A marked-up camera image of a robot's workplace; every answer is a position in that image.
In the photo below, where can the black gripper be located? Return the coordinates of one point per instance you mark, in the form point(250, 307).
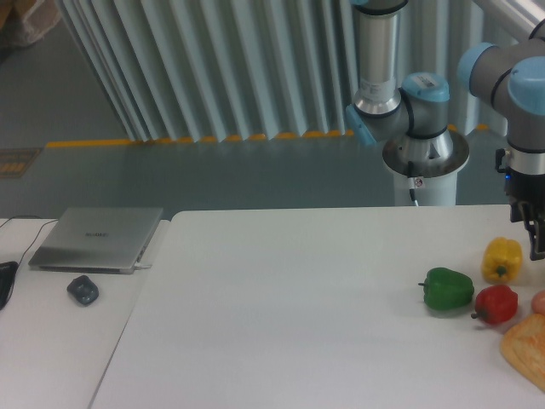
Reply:
point(524, 185)

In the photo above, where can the yellow bell pepper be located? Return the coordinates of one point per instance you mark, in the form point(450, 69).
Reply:
point(502, 261)

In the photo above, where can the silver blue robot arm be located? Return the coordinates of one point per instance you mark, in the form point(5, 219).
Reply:
point(411, 116)

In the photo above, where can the red bell pepper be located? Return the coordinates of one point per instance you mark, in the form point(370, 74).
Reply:
point(496, 304)

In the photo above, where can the green bell pepper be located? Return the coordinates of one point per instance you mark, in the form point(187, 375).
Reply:
point(445, 289)

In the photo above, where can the pink round fruit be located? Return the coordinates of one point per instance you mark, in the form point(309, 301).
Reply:
point(538, 303)

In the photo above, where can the golden bread loaf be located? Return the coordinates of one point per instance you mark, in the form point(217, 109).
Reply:
point(523, 348)

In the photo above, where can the white pleated curtain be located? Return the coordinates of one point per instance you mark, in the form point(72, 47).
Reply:
point(203, 70)

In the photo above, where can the silver closed laptop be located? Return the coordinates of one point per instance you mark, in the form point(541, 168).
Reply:
point(98, 240)

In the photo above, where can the dark grey mouse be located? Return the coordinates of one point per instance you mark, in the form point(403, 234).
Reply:
point(83, 290)

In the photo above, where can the black keyboard edge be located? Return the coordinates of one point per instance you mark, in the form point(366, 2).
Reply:
point(8, 271)

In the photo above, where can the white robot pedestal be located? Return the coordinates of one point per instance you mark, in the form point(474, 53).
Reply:
point(434, 191)

